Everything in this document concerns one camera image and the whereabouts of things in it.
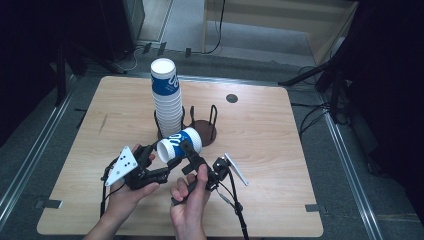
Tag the person's right hand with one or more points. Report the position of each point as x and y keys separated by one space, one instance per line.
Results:
x=190 y=206

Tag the black metal stand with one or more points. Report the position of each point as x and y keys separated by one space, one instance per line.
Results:
x=335 y=86
x=61 y=73

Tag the brown cup holder black rods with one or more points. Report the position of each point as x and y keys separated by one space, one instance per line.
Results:
x=204 y=131

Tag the dark round table grommet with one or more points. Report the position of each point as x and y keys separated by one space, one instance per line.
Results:
x=231 y=98

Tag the aluminium floor rail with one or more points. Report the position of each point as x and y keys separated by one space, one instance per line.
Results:
x=36 y=146
x=353 y=166

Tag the beige wooden furniture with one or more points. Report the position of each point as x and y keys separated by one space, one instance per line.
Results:
x=266 y=20

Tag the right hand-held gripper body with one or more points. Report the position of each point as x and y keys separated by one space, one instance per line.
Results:
x=218 y=170

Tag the grey tape strip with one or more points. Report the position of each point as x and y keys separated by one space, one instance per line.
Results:
x=50 y=204
x=315 y=208

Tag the dark cabinet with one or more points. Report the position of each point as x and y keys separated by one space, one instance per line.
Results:
x=130 y=23

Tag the person's left hand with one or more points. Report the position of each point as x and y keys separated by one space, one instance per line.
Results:
x=130 y=200

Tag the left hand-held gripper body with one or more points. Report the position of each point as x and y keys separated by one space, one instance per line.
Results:
x=121 y=166

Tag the stack of paper cups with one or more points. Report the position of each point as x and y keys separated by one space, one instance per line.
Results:
x=166 y=100

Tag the blue banded ribbed paper cup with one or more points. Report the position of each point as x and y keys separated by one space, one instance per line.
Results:
x=195 y=136

